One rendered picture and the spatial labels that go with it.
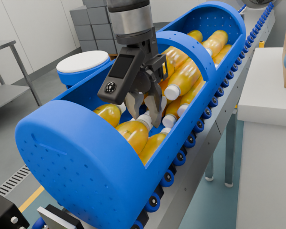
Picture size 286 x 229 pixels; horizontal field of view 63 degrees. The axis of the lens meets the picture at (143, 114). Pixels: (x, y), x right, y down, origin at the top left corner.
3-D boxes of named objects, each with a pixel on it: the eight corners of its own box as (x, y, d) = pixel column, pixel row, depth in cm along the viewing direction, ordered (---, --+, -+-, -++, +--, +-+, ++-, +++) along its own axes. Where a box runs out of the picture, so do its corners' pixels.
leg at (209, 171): (214, 176, 174) (214, 105, 141) (212, 182, 170) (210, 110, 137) (206, 174, 177) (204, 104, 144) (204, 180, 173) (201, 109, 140)
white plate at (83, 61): (72, 52, 139) (73, 54, 140) (45, 72, 117) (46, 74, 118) (115, 48, 131) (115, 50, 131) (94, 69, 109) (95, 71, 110)
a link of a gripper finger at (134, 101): (150, 114, 59) (150, 82, 54) (137, 127, 55) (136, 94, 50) (139, 110, 61) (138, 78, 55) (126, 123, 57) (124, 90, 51)
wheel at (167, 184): (164, 164, 58) (159, 166, 59) (159, 180, 55) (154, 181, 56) (177, 173, 59) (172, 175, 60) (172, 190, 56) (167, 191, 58)
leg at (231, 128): (234, 182, 167) (238, 109, 133) (232, 188, 163) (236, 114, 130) (225, 180, 170) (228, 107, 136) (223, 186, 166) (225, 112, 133)
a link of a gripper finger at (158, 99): (168, 108, 49) (155, 70, 46) (164, 112, 48) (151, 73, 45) (149, 108, 52) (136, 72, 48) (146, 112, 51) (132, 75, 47)
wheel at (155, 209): (149, 186, 53) (144, 188, 54) (142, 205, 50) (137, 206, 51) (164, 196, 54) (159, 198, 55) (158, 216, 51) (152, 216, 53)
